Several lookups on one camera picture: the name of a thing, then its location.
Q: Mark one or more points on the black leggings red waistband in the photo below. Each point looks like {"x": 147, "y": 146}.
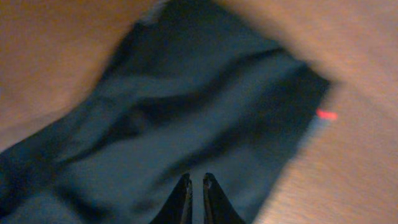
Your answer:
{"x": 190, "y": 90}

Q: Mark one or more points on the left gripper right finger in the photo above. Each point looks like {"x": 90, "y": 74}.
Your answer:
{"x": 218, "y": 209}

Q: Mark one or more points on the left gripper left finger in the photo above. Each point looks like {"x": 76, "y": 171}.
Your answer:
{"x": 178, "y": 207}

